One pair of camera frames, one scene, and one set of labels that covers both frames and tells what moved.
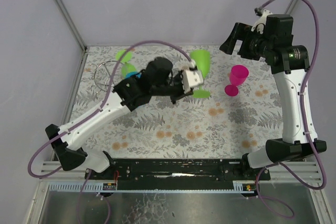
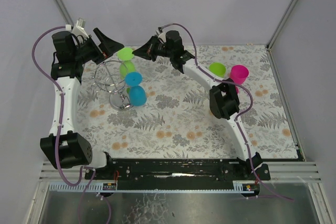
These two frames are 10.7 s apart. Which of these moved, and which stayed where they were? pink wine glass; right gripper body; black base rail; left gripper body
Moved: right gripper body; left gripper body
Stayed: pink wine glass; black base rail
